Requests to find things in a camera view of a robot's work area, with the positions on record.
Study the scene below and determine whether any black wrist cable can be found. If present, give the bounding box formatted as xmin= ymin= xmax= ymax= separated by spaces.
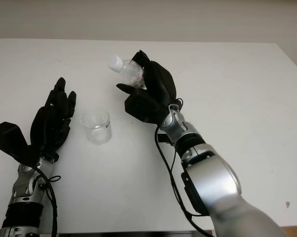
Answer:
xmin=154 ymin=124 xmax=213 ymax=237
xmin=32 ymin=165 xmax=61 ymax=237

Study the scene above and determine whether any clear plastic water bottle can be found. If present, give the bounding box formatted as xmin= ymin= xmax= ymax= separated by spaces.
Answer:
xmin=108 ymin=55 xmax=148 ymax=90

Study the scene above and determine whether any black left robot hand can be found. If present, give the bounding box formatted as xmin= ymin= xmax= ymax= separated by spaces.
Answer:
xmin=30 ymin=77 xmax=77 ymax=162

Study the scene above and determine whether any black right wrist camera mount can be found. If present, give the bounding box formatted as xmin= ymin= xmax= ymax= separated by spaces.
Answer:
xmin=123 ymin=88 xmax=171 ymax=124

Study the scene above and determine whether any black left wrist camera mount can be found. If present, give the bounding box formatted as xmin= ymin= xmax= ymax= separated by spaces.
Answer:
xmin=0 ymin=122 xmax=42 ymax=166

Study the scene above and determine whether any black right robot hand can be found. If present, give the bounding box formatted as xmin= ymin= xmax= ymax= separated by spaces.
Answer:
xmin=116 ymin=50 xmax=178 ymax=107

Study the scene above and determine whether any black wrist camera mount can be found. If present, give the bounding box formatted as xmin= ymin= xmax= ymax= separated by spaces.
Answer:
xmin=123 ymin=88 xmax=171 ymax=124
xmin=0 ymin=122 xmax=42 ymax=166

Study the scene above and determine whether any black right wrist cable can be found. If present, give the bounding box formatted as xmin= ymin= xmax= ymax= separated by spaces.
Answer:
xmin=154 ymin=124 xmax=213 ymax=237

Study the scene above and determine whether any clear glass cup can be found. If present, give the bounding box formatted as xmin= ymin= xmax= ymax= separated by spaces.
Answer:
xmin=81 ymin=110 xmax=113 ymax=145

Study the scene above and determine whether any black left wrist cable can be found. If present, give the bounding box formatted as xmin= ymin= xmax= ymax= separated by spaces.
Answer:
xmin=32 ymin=165 xmax=61 ymax=237

